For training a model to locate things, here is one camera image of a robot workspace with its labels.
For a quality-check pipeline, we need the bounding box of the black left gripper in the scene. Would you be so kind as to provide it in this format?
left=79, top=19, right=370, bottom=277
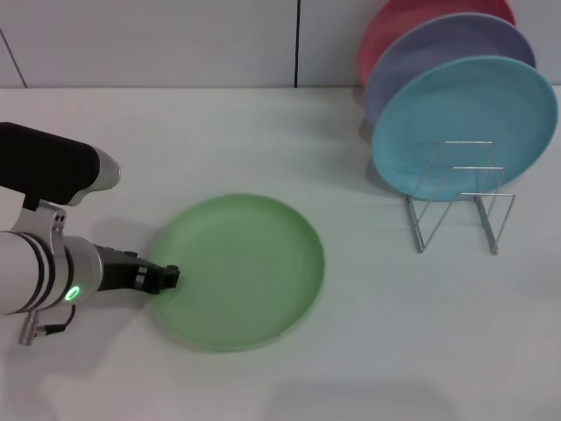
left=95, top=245, right=182, bottom=294

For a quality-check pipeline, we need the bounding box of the green plastic plate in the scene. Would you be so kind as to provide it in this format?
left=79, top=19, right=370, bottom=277
left=147, top=193, right=326, bottom=353

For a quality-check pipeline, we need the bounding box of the teal plastic plate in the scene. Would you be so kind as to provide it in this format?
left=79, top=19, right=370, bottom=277
left=371, top=55, right=560, bottom=202

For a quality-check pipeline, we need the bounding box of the red plastic plate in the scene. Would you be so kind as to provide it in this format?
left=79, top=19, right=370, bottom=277
left=357, top=0, right=517, bottom=89

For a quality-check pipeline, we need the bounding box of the purple plastic plate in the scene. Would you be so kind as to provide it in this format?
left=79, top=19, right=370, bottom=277
left=364, top=12, right=536, bottom=128

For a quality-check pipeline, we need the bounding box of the dark thin wrist cable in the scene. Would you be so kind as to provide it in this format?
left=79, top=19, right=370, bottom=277
left=42, top=304, right=79, bottom=332

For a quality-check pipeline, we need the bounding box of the black silver wrist camera housing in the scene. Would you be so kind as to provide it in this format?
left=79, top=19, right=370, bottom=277
left=0, top=122, right=122, bottom=208

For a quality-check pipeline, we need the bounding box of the metal wire plate rack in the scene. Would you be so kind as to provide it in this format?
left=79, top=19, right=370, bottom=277
left=405, top=140, right=516, bottom=256

